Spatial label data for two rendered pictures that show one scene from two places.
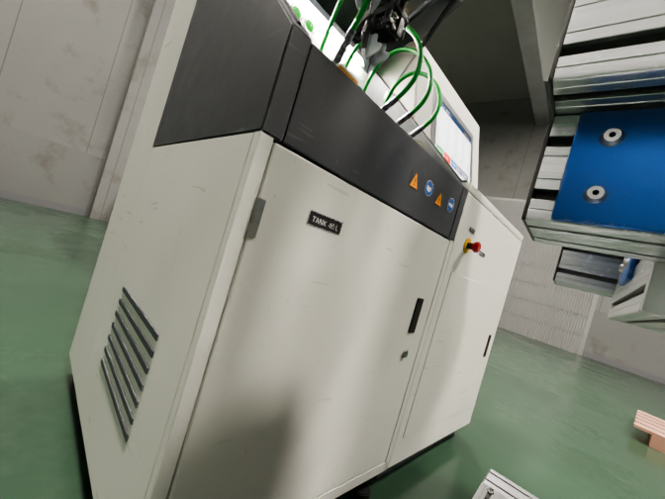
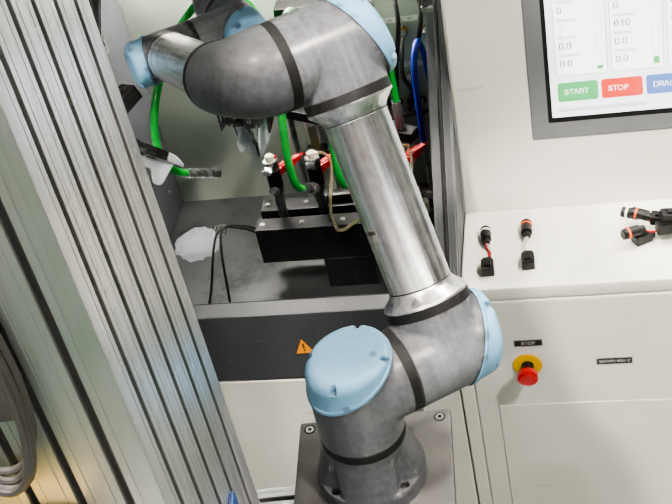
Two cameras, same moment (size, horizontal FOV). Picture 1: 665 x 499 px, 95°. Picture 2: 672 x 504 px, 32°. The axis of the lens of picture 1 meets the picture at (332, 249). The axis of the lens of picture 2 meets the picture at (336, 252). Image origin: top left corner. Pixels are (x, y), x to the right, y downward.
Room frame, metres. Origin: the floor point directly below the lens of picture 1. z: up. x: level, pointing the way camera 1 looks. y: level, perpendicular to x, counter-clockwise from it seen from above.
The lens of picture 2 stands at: (0.01, -1.56, 2.27)
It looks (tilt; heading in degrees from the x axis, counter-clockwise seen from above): 37 degrees down; 60
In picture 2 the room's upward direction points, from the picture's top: 13 degrees counter-clockwise
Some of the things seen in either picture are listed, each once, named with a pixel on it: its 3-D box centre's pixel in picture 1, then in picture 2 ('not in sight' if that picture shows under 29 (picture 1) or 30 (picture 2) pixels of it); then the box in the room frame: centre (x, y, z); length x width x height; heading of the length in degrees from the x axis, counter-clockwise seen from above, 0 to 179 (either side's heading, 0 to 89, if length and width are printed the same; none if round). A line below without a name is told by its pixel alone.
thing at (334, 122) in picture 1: (394, 171); (276, 339); (0.69, -0.09, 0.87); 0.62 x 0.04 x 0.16; 135
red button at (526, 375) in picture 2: (473, 247); (527, 372); (0.98, -0.43, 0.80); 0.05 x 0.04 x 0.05; 135
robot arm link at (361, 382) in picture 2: not in sight; (357, 387); (0.55, -0.60, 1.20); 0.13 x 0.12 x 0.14; 168
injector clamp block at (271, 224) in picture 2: not in sight; (351, 239); (0.95, 0.00, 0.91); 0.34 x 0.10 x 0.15; 135
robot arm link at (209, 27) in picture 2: not in sight; (229, 30); (0.78, -0.06, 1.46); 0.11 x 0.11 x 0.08; 78
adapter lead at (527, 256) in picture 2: not in sight; (527, 243); (1.08, -0.35, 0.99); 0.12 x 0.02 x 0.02; 47
